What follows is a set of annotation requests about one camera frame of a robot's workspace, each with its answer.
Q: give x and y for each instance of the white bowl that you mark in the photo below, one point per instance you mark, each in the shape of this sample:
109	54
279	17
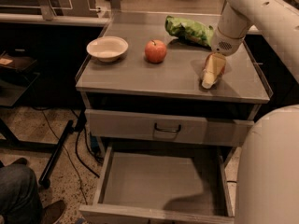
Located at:
107	49

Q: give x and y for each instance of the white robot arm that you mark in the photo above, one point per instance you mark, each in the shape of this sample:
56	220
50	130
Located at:
267	186

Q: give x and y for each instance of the closed top drawer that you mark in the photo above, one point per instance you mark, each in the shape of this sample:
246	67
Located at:
194	130

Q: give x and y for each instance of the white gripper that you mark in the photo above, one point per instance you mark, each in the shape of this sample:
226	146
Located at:
224	43

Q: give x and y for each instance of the open middle drawer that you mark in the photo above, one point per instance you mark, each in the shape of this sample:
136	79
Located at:
161	186

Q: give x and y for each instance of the grey drawer cabinet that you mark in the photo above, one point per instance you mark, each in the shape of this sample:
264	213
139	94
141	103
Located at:
172	87

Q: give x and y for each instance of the green chip bag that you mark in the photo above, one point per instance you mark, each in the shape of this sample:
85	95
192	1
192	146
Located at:
190	30

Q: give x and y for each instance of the black drawer handle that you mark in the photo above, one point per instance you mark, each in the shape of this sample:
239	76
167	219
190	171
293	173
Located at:
167	130

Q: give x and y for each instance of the black metal stand leg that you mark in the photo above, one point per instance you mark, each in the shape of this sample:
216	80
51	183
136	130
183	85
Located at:
44	179

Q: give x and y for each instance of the dark side table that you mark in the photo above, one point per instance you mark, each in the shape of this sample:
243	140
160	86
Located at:
16	77

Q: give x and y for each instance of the red apple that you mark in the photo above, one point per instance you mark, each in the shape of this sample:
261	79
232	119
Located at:
155	51

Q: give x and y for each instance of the person's leg in jeans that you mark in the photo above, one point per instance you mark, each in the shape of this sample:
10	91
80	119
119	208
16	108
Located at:
19	199

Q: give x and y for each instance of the brown shoe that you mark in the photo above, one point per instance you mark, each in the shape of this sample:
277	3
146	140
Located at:
53	212

